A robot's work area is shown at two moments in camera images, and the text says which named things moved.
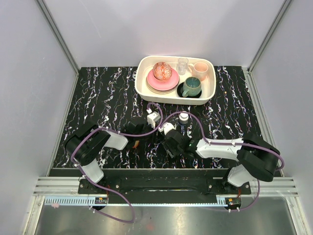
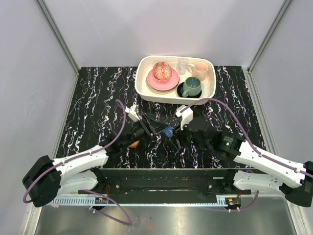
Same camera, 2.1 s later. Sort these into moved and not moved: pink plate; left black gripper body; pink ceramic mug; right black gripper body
Moved: right black gripper body
Not moved: pink plate; pink ceramic mug; left black gripper body
